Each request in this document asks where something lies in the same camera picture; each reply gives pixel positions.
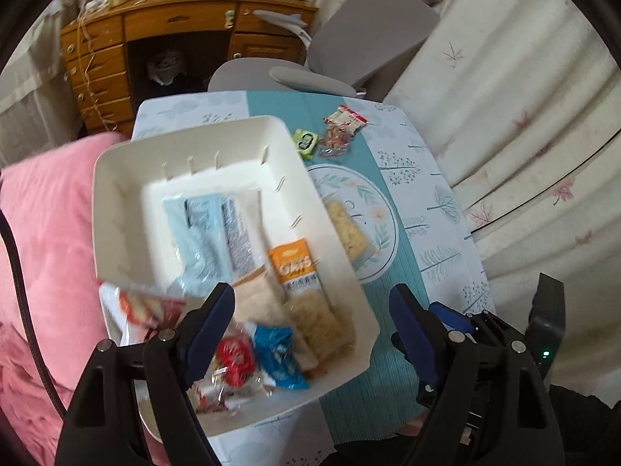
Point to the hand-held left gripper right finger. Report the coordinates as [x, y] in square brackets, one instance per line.
[412, 335]

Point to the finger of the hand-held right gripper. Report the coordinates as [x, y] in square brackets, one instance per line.
[451, 314]
[427, 395]

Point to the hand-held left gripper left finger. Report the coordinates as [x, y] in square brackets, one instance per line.
[213, 330]

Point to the red candy packet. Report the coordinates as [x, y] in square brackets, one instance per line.
[235, 357]

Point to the round rice cracker pack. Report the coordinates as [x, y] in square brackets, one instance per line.
[259, 301]

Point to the blue snowflake snack packet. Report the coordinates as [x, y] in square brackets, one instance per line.
[276, 352]

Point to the white red printed chip bag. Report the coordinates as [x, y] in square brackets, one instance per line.
[145, 308]

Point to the beige wafer pack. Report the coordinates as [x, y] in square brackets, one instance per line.
[320, 330]

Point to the orange white oat bar packet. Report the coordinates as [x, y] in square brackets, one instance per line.
[293, 264]

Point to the white plastic basket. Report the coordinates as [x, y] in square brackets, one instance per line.
[126, 194]

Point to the clear plastic snack packet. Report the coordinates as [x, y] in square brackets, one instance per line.
[218, 395]

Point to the white blue printed packet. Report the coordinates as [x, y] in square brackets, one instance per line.
[240, 238]

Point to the light blue packet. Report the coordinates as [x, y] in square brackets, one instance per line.
[194, 233]

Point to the tree print tablecloth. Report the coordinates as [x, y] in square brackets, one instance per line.
[436, 204]

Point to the dark clothing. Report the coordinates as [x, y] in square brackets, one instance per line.
[582, 427]

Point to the oat bar on table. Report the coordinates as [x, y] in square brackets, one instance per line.
[347, 228]

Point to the pink blanket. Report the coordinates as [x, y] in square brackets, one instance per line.
[43, 252]

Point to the green candy packet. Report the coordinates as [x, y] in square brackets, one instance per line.
[304, 141]

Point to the red trimmed snack packet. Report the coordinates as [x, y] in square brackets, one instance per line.
[342, 128]

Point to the cream curtain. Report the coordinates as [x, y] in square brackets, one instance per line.
[509, 107]

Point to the grey office chair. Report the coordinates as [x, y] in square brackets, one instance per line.
[368, 34]

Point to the white lace cloth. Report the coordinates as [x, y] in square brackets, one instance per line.
[34, 82]

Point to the wooden desk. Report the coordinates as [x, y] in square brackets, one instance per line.
[194, 19]

